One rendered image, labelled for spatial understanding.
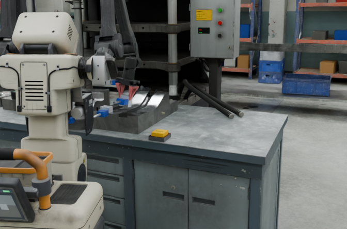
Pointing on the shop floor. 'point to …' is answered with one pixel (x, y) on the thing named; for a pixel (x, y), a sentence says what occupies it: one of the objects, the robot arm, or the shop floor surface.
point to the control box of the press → (215, 33)
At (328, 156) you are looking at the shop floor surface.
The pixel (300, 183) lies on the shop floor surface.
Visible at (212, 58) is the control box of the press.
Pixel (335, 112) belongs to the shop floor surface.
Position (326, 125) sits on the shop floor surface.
